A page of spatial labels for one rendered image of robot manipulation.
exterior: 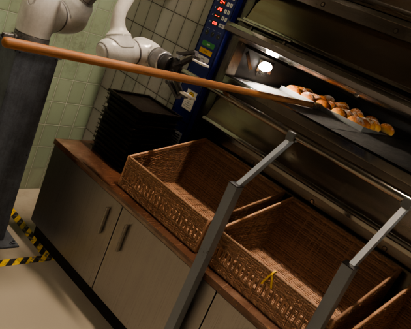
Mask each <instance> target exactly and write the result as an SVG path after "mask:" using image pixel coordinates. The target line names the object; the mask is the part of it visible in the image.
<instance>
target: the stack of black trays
mask: <svg viewBox="0 0 411 329"><path fill-rule="evenodd" d="M108 91H110V93H108V92H107V93H108V94H109V97H106V98H107V102H106V103H107V104H108V105H107V106H104V105H103V107H104V110H102V111H103V112H104V113H103V114H100V115H101V116H102V118H98V119H99V120H100V123H98V124H99V127H97V126H95V127H96V128H97V129H98V130H97V131H95V132H96V135H93V136H94V137H95V139H94V140H93V141H94V142H95V143H94V144H91V145H92V148H93V149H94V150H95V151H96V152H97V153H98V154H99V155H100V156H101V157H103V158H104V159H105V160H106V161H108V162H109V163H110V164H111V165H112V166H113V167H114V168H115V169H116V170H118V171H119V172H122V171H123V168H124V166H125V163H126V160H127V157H128V155H133V154H137V153H139V152H140V153H141V152H145V151H149V150H154V149H159V148H163V147H168V146H170V145H169V143H170V142H172V141H171V139H172V138H174V137H173V136H172V135H173V134H175V131H178V129H176V127H175V126H179V125H178V124H177V121H180V120H179V119H183V117H182V116H180V115H179V114H178V113H176V112H174V111H173V110H172V109H170V108H168V107H167V106H165V105H164V104H162V103H161V102H159V101H158V100H156V99H155V98H153V97H152V96H150V95H146V94H141V93H135V92H130V91H123V90H118V89H111V88H108Z"/></svg>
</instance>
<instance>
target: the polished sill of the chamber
mask: <svg viewBox="0 0 411 329"><path fill-rule="evenodd" d="M222 82H223V83H225V84H231V85H234V86H240V87H246V88H249V89H255V88H253V87H251V86H248V85H247V84H245V83H243V82H241V81H239V80H238V79H236V78H234V77H232V76H228V75H225V76H224V78H223V81H222ZM255 90H257V89H255ZM247 96H248V97H250V98H252V99H254V100H256V101H257V102H259V103H261V104H263V105H264V106H266V107H268V108H270V109H272V110H274V111H276V112H277V113H279V114H281V115H282V116H284V117H286V118H288V119H290V120H292V121H293V122H295V123H297V124H299V125H301V126H302V127H304V128H306V129H308V130H310V131H312V132H313V133H315V134H317V135H318V136H321V137H322V138H324V139H326V140H328V141H330V142H331V143H333V144H335V145H337V146H339V147H340V148H342V149H344V150H346V151H348V152H349V153H351V154H353V155H355V156H356V157H359V158H360V159H362V160H364V161H366V162H368V163H369V164H371V165H373V166H375V167H377V168H379V169H380V170H382V171H384V172H385V173H387V174H389V175H391V176H393V177H394V178H397V179H398V180H400V181H402V182H404V183H405V184H407V185H409V186H411V172H409V171H407V170H405V169H404V168H402V167H400V166H398V165H396V164H395V163H393V162H391V161H389V160H387V159H385V158H383V157H381V156H379V155H377V154H376V153H374V152H372V151H370V150H368V149H367V148H364V147H363V146H360V145H359V144H357V143H355V142H353V141H351V140H349V139H348V138H346V137H344V136H342V135H340V134H339V133H336V132H335V131H332V130H331V129H329V128H327V127H325V126H323V125H322V124H320V123H318V122H316V121H314V120H312V119H311V118H309V117H307V116H304V115H303V114H301V113H299V112H297V111H295V110H294V109H292V108H290V107H288V106H286V105H284V104H283V103H281V102H279V101H273V100H269V99H263V98H260V97H253V96H249V95H247Z"/></svg>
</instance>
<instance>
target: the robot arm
mask: <svg viewBox="0 0 411 329"><path fill-rule="evenodd" d="M95 1H96V0H22V2H21V4H20V8H19V11H18V15H17V19H16V26H15V29H14V32H11V33H9V32H2V33H1V37H2V38H3V37H12V38H15V39H21V40H27V41H30V42H36V43H39V44H45V45H49V43H50V38H51V35H52V34H54V33H58V34H64V35H71V34H76V33H79V32H80V31H82V30H83V29H84V28H85V27H86V25H87V23H88V21H89V17H90V15H91V14H92V12H93V3H94V2H95ZM133 2H134V0H118V1H117V3H116V5H115V7H114V10H113V12H112V17H111V22H110V30H109V32H107V34H106V36H105V39H102V40H100V41H99V42H98V44H97V47H96V54H97V56H100V57H106V58H109V59H115V60H118V61H124V62H127V63H134V64H137V65H143V66H146V67H152V68H155V69H161V70H164V71H170V72H176V73H179V74H181V71H182V69H183V66H184V65H186V64H187V63H190V62H192V61H195V62H197V63H198V64H200V65H202V66H203V67H207V68H209V65H206V64H205V63H202V61H203V59H201V58H199V57H198V51H195V50H191V51H186V52H178V51H177V52H176V54H177V57H173V56H172V55H171V53H170V52H167V51H166V50H164V49H163V48H161V47H160V46H159V45H158V44H157V43H155V42H153V41H152V40H149V39H147V38H144V37H135V38H132V36H131V34H130V33H129V32H128V31H127V28H126V26H125V18H126V15H127V12H128V11H129V8H130V7H131V5H132V4H133ZM188 55H191V56H190V57H188V58H185V59H183V60H181V61H180V57H183V56H188ZM165 83H166V84H168V86H169V88H170V90H171V92H172V93H173V95H174V97H175V98H176V99H180V98H181V97H183V98H184V99H188V98H189V99H191V100H196V98H194V97H193V96H191V95H189V94H188V93H186V92H184V91H183V90H182V87H181V83H180V82H176V81H174V83H173V81H172V80H165Z"/></svg>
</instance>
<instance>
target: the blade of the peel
mask: <svg viewBox="0 0 411 329"><path fill-rule="evenodd" d="M279 90H281V91H283V92H285V93H287V94H289V95H291V96H293V97H295V98H297V99H301V100H304V101H312V100H310V99H308V98H306V97H304V96H302V95H300V94H298V93H296V92H294V91H292V90H290V89H288V88H287V87H284V86H281V87H280V89H279ZM320 111H321V112H323V113H325V114H327V115H329V116H331V117H333V118H335V119H338V120H339V121H341V122H343V123H345V124H347V125H349V126H351V127H353V128H355V129H357V130H359V131H361V132H365V133H373V134H382V135H386V134H384V133H381V132H380V131H379V132H376V131H374V130H371V129H368V128H366V127H363V126H361V125H359V124H357V123H355V122H353V121H351V120H349V119H347V118H345V117H343V116H341V115H339V114H337V113H335V112H334V111H332V110H330V109H328V108H326V107H324V106H322V107H321V109H320Z"/></svg>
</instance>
